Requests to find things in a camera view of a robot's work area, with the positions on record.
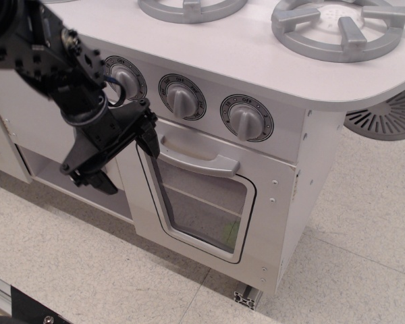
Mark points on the grey right stove knob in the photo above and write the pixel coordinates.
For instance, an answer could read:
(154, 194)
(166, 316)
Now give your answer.
(247, 118)

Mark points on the grey oven door handle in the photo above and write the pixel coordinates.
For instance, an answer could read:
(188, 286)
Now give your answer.
(220, 166)

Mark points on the white toy kitchen stove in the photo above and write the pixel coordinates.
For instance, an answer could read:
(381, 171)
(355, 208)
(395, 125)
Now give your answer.
(209, 125)

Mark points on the grey burner grate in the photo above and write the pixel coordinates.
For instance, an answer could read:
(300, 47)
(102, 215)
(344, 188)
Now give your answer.
(339, 31)
(191, 12)

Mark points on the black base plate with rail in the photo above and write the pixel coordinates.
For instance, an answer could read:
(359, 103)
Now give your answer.
(18, 307)

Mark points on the white cabinet door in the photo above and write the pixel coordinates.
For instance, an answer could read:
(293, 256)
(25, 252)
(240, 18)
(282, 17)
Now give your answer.
(34, 139)

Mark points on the aluminium extrusion rail under stove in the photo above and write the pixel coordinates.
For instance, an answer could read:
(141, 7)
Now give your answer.
(247, 296)

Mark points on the green round toy in oven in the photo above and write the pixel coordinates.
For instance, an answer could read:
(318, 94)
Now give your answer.
(230, 234)

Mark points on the grey left burner grate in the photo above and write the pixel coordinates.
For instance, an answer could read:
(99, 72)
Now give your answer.
(191, 12)

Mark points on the grey middle stove knob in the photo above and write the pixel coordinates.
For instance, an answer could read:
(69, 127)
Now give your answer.
(182, 97)

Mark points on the grey stove knob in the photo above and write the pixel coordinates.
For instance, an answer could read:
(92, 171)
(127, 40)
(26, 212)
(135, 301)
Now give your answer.
(128, 75)
(247, 118)
(182, 97)

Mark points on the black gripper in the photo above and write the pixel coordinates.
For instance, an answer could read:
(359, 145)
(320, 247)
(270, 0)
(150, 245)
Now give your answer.
(100, 141)

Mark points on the grey slotted round disc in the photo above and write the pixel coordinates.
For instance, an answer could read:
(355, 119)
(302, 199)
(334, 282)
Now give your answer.
(384, 121)

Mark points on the white oven door with window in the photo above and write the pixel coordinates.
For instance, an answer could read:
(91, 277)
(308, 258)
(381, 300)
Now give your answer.
(186, 212)

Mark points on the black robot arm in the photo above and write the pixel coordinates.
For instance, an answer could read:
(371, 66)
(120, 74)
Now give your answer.
(54, 61)

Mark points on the grey left stove knob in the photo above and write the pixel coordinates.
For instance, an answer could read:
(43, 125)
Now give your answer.
(128, 75)

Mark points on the grey right burner grate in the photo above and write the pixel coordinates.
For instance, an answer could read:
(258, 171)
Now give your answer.
(339, 31)

